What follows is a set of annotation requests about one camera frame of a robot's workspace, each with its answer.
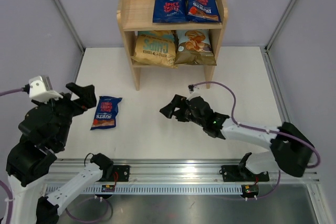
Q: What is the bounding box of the white slotted cable duct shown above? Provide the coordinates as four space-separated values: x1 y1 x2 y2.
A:
81 184 242 195

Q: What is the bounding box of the wooden two-tier shelf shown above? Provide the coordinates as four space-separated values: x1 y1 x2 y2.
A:
117 0 228 91

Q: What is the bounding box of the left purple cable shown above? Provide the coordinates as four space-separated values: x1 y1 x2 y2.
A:
0 87 112 222

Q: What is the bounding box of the purple cable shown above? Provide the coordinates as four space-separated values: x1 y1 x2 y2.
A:
191 81 321 201
0 87 112 222

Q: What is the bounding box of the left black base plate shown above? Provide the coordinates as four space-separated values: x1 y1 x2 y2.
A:
103 165 130 182

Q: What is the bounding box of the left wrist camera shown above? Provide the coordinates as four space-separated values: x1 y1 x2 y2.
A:
29 76 63 103

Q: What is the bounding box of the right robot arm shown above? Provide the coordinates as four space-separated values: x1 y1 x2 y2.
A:
160 95 314 181

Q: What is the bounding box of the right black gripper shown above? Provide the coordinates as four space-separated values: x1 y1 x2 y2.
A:
160 94 206 127

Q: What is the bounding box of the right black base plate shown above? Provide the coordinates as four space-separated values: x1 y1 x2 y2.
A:
219 165 270 182

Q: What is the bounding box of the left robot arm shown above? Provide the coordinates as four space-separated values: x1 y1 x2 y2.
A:
1 81 113 223

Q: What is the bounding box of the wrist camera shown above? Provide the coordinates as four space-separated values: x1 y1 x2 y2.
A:
29 76 63 103
187 83 201 101

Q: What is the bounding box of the light blue cassava chips bag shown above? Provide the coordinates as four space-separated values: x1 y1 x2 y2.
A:
175 29 216 66

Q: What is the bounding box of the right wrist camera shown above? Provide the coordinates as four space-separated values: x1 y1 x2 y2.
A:
187 83 201 101

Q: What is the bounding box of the aluminium mounting rail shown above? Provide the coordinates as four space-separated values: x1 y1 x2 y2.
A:
47 158 321 184

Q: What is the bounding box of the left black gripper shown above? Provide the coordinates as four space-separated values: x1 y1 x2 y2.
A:
34 82 97 147

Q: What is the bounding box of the yellow kettle chips bag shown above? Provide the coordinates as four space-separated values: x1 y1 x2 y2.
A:
131 30 177 68

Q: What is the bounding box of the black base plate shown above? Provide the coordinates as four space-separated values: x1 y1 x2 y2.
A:
103 165 130 182
219 165 270 182

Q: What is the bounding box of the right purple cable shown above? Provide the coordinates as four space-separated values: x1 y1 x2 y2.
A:
191 81 321 201

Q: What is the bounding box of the blue Burts bag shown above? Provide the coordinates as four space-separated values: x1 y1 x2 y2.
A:
90 95 122 130
152 0 188 23
186 0 221 23

